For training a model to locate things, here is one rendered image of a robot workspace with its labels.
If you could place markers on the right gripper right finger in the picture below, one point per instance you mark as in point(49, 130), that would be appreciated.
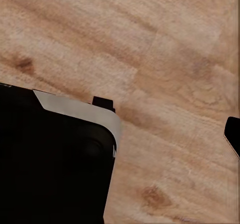
point(232, 133)

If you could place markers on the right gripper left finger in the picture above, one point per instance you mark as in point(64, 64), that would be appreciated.
point(12, 133)

